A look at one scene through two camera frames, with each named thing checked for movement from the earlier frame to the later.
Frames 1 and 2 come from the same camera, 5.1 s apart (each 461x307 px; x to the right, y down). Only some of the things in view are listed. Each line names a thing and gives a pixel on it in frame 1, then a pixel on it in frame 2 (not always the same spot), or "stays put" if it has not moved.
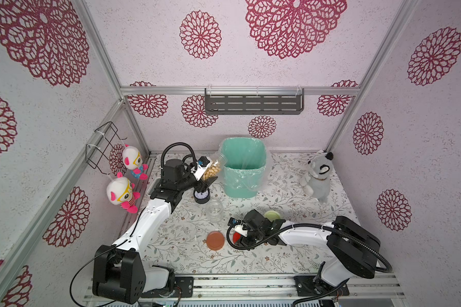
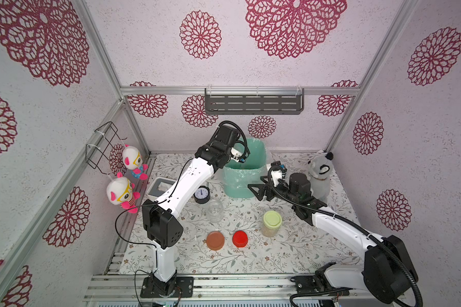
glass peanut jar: x=215 y=211 stays put
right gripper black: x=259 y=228 to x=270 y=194
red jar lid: x=236 y=237 stays put
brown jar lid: x=215 y=240 stays put
